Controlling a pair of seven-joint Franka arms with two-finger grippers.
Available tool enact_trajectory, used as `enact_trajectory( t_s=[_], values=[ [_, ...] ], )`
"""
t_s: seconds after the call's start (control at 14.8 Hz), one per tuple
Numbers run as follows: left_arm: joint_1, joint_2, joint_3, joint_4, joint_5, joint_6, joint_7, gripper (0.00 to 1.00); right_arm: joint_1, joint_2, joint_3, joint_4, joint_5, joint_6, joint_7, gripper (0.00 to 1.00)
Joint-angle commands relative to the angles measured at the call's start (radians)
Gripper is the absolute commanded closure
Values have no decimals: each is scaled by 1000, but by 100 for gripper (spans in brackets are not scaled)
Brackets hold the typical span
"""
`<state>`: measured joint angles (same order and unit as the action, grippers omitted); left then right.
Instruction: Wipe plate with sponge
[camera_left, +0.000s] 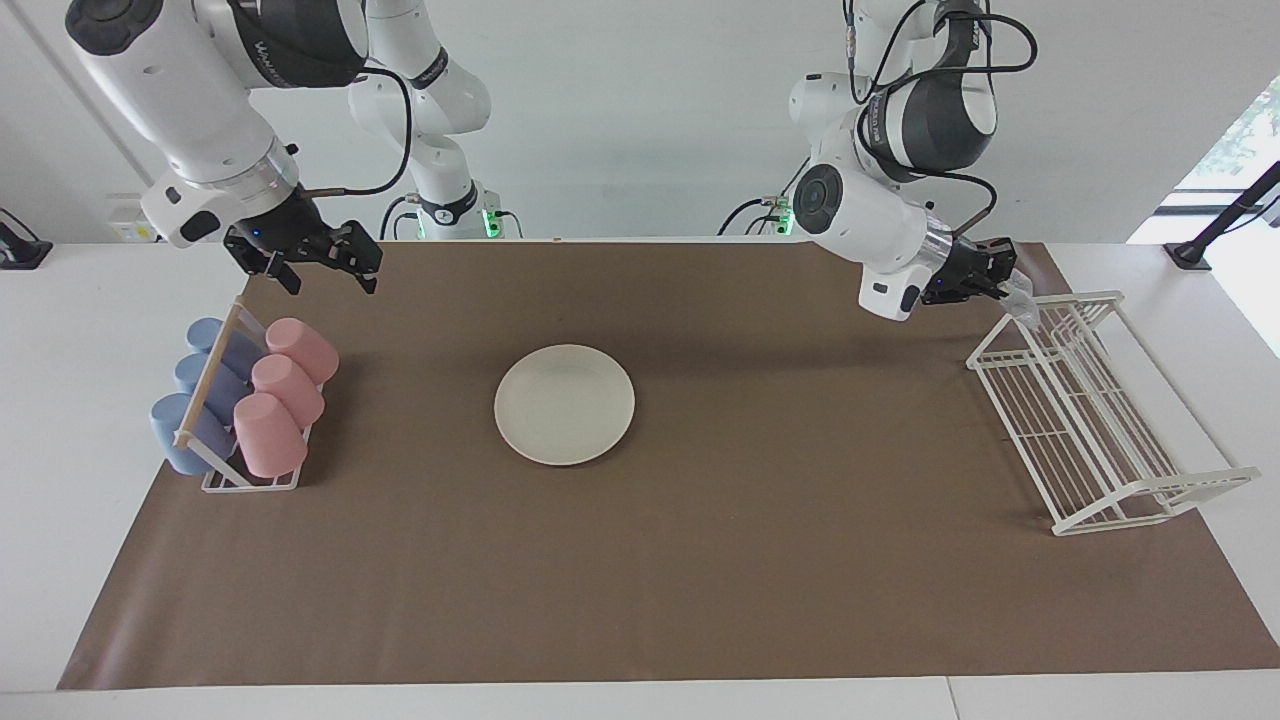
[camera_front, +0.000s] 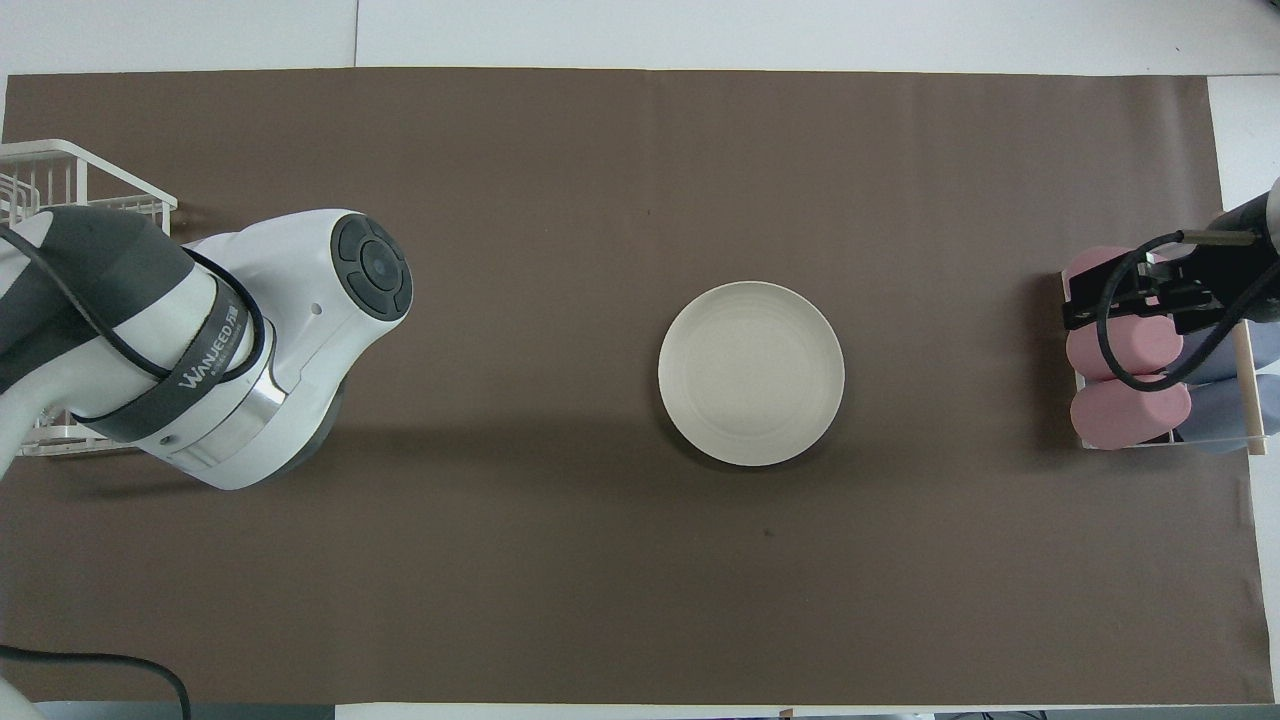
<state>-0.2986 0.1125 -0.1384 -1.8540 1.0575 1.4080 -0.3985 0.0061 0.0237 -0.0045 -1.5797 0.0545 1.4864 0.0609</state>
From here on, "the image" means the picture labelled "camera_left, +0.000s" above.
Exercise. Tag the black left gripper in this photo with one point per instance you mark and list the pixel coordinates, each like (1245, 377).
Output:
(955, 275)

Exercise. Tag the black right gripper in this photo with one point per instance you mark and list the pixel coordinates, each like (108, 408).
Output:
(280, 225)

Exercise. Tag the silver mesh sponge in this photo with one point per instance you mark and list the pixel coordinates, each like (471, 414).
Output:
(1022, 300)

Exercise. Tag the cream round plate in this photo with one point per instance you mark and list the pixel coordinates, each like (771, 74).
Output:
(565, 405)

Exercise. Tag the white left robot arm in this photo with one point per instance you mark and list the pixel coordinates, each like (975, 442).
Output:
(870, 220)

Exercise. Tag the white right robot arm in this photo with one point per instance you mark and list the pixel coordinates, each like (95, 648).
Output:
(180, 90)

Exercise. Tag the pink plastic cup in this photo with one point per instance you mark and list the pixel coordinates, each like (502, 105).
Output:
(268, 440)
(290, 390)
(305, 348)

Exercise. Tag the blue plastic cup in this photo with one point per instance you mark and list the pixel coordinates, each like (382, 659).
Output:
(175, 440)
(192, 372)
(205, 332)

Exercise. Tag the cup rack with wooden rod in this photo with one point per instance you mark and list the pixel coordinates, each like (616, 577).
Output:
(205, 395)

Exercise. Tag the white power strip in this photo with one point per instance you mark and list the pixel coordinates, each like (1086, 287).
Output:
(130, 225)

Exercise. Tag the window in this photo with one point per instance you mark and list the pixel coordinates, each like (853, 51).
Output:
(1250, 130)

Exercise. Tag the black table clamp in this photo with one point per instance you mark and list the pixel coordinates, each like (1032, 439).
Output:
(20, 255)

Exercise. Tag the brown table mat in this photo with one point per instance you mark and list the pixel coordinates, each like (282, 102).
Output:
(800, 550)

